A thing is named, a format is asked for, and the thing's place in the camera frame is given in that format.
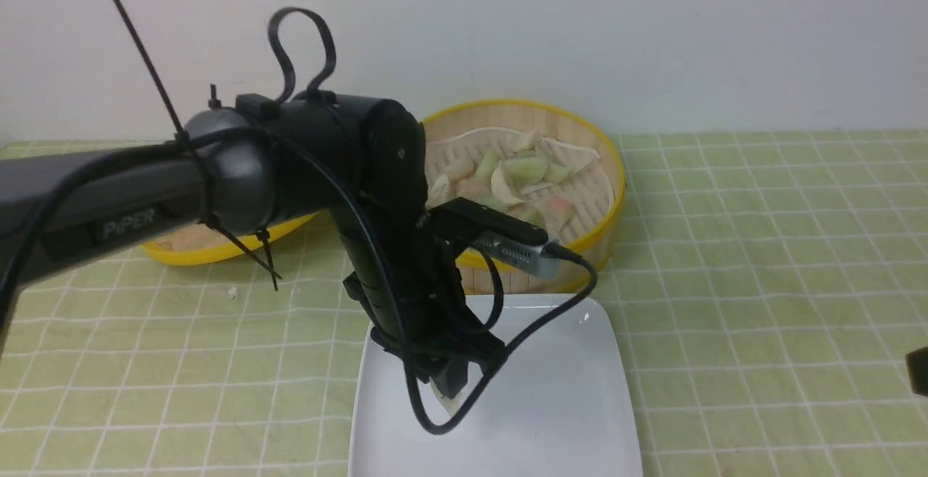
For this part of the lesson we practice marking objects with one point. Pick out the woven bamboo steamer lid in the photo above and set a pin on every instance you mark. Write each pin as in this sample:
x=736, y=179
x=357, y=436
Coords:
x=198, y=245

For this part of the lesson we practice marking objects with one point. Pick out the pale dumpling centre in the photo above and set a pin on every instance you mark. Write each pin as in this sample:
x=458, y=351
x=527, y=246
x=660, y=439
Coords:
x=503, y=189

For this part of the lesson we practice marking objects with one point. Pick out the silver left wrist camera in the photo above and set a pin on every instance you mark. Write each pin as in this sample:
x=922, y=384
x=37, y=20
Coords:
x=507, y=241

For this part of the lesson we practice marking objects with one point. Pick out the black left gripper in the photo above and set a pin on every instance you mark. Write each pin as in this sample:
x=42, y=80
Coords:
x=445, y=335

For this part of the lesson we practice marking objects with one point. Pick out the pale dumpling left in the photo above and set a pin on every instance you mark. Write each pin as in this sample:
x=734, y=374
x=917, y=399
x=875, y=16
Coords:
x=440, y=192

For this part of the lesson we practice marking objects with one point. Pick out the pale dumpling back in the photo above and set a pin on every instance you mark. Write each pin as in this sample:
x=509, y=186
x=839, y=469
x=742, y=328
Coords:
x=524, y=142

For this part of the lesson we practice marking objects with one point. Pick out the green checkered tablecloth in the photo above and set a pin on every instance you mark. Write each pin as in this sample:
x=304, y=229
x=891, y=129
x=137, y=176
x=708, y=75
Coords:
x=764, y=290

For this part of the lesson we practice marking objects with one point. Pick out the white steamer liner paper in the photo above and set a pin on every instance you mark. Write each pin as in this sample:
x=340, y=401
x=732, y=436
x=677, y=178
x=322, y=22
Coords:
x=578, y=168

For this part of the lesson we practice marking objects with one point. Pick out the pale dumpling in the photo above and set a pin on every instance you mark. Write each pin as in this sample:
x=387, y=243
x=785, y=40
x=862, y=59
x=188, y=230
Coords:
x=524, y=142
x=440, y=192
x=503, y=189

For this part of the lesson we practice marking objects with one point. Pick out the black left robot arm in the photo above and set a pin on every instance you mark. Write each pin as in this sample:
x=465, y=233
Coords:
x=247, y=168

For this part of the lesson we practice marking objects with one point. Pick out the bamboo steamer basket yellow rim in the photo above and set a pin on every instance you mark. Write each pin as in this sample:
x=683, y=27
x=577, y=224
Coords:
x=596, y=246

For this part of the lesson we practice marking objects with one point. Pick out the pink dumpling in steamer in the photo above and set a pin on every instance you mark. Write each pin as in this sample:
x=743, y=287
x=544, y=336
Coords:
x=459, y=169

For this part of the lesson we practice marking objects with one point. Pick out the white square plate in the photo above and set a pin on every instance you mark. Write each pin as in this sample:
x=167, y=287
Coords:
x=560, y=407

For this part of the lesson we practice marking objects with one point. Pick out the green dumpling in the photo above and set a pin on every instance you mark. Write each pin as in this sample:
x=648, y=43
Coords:
x=451, y=405
x=526, y=171

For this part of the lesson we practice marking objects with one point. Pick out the pink dumpling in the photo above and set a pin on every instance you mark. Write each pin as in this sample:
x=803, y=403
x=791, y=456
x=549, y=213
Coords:
x=459, y=169
x=557, y=212

